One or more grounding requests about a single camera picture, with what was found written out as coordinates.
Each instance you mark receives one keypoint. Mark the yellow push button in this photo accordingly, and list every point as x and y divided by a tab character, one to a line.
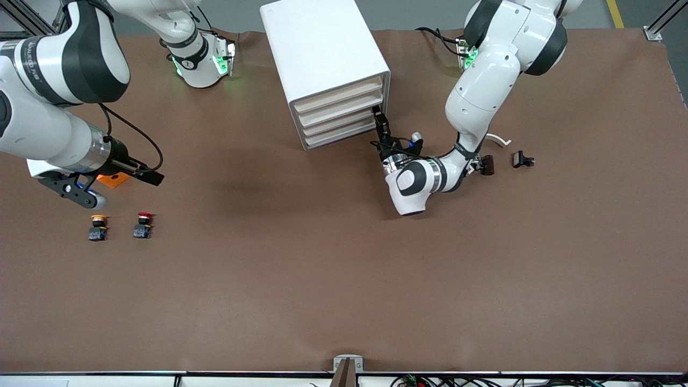
98	232

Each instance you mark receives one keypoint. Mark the white drawer cabinet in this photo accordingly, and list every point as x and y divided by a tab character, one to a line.
322	48

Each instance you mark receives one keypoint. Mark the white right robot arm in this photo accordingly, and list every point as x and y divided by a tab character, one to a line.
37	123

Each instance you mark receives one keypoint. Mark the red push button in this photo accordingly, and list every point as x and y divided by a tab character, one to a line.
142	231

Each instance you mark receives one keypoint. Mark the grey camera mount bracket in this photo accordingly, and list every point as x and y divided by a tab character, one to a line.
357	365

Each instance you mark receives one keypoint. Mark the silver base connector box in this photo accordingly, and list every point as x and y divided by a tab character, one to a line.
466	56
224	54

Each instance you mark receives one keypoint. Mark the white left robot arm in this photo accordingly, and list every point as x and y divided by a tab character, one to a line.
478	91

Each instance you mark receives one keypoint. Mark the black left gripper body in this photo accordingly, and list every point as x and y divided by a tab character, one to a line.
386	148

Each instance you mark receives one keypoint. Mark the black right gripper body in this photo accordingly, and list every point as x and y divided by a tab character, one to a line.
120	157

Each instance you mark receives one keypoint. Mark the brown table cover mat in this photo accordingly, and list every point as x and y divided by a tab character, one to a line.
322	269

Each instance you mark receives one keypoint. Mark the orange black button enclosure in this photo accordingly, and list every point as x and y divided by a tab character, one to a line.
115	180

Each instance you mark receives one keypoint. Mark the white curved plastic part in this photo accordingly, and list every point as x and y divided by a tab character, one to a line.
500	140

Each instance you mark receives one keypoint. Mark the small black clip part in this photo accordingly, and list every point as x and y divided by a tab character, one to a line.
518	159

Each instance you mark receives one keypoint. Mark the dark brown terminal block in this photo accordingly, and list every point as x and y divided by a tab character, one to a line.
487	165

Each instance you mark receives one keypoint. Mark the aluminium frame profile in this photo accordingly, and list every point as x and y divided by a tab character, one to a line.
16	21
652	34

